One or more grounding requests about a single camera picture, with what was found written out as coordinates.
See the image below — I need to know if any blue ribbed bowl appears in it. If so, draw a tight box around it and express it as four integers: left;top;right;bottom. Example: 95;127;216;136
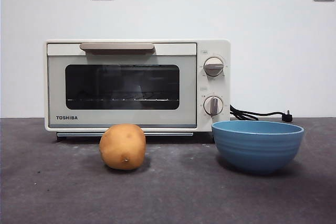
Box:
211;120;305;175

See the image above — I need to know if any cream toaster oven body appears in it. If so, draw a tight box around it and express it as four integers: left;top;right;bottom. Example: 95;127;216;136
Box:
44;39;232;142

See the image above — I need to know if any metal oven wire rack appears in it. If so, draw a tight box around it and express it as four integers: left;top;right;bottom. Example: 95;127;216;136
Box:
66;97;180;103

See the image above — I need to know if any brown potato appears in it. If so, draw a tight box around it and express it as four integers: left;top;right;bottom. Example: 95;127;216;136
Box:
99;124;146;171

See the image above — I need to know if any beige oven temperature knob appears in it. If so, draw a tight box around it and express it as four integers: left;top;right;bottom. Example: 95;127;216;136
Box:
204;56;225;77

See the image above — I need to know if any oven door with glass window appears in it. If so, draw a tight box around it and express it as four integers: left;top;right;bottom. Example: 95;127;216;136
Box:
46;42;197;129

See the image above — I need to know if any beige oven timer knob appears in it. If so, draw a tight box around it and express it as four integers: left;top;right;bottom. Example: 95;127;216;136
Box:
204;95;224;116

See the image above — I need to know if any black oven power cable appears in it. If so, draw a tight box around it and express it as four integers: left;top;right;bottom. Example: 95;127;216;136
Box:
229;104;294;123

